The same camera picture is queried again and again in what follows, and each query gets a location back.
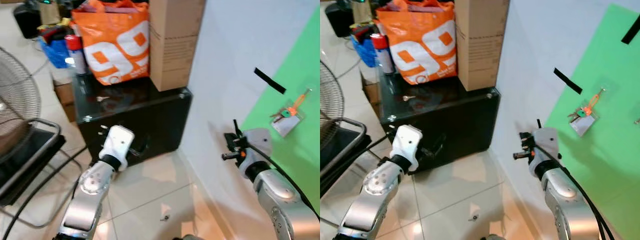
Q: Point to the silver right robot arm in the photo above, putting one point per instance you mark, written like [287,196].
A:
[565,200]
[280,200]

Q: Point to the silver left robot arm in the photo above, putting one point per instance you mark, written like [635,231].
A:
[92,200]
[370,200]

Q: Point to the black glossy cabinet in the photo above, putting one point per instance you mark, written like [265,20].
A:
[460,120]
[150,120]

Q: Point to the green capped key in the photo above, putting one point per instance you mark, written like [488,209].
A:
[285,113]
[581,113]

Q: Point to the black tape strip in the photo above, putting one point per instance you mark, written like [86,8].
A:
[631,31]
[567,81]
[270,81]

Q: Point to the small brown cardboard box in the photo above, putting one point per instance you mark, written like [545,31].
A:
[371,92]
[64,97]

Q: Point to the orange white shopping bag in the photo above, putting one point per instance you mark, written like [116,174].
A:
[420,45]
[115,45]

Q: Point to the red capped spray can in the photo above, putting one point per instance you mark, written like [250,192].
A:
[384,55]
[76,55]

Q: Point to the metal grille fan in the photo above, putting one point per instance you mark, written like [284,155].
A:
[20,95]
[330,100]

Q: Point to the tall brown cardboard box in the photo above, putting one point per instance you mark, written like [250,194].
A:
[480,40]
[175,40]

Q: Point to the blue bag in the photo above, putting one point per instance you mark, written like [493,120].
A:
[55,56]
[364,52]

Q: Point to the red and black bundle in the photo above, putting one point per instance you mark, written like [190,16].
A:
[51,33]
[361,32]

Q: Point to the black bag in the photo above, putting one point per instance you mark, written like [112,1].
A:
[27,20]
[340,20]

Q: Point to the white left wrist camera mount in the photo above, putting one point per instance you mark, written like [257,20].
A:
[117,142]
[406,142]

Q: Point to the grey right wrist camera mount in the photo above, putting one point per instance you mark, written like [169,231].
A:
[546,145]
[257,145]

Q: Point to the green wall board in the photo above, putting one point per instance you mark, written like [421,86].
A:
[610,165]
[300,155]

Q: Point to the black chair with metal frame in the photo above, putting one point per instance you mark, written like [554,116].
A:
[340,155]
[25,160]

